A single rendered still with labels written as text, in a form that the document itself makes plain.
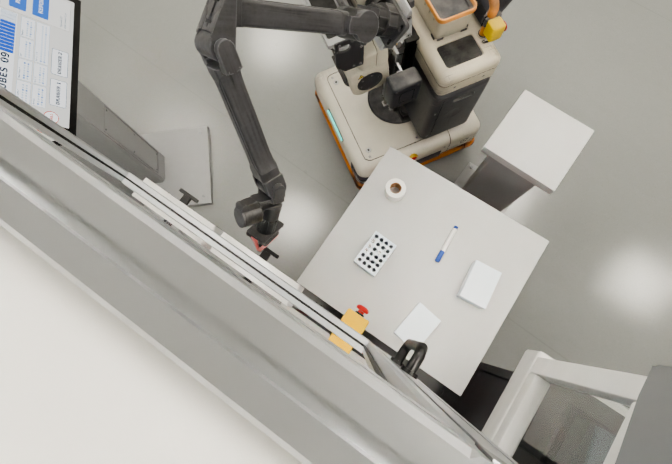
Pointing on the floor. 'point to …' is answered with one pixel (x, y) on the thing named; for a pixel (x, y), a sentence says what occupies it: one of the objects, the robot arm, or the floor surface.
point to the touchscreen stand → (149, 149)
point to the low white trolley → (425, 265)
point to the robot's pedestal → (525, 153)
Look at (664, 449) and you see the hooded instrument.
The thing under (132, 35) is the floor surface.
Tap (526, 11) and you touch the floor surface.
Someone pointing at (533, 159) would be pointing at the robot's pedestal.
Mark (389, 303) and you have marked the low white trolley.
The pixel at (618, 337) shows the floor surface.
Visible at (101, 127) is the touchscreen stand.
